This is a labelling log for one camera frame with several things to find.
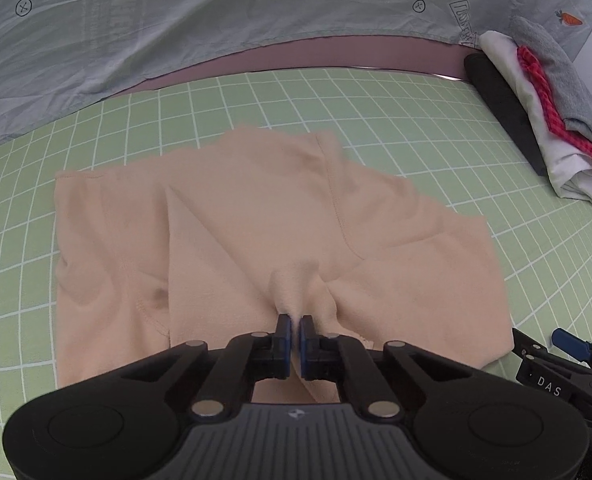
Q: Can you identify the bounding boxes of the grey folded garment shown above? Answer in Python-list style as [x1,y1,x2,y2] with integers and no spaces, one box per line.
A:
[510,15,592,153]

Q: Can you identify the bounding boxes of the green grid mat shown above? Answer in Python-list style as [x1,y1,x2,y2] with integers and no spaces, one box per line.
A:
[0,67,592,480]

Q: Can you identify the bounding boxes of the stack of folded clothes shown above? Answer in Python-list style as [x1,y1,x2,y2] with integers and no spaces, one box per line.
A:
[478,30,592,206]

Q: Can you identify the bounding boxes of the black folded garment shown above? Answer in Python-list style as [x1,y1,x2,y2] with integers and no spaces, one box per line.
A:
[463,52,548,177]

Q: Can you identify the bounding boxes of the red striped folded garment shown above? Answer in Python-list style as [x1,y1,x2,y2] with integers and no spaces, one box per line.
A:
[517,45,592,172]

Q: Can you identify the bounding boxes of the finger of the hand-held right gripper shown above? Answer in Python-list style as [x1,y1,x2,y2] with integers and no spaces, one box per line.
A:
[512,329,578,402]
[551,329,592,367]

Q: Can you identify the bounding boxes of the grey printed bed sheet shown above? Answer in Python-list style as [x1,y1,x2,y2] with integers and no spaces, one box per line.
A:
[0,0,592,156]

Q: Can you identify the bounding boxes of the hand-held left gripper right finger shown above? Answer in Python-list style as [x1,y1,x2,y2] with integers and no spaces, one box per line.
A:
[298,315,471,421]

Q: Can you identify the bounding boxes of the beige shirt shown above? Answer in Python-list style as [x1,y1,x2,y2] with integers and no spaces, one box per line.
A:
[53,127,516,406]

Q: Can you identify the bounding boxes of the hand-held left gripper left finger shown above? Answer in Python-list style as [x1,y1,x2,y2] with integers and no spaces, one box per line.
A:
[116,315,293,421]

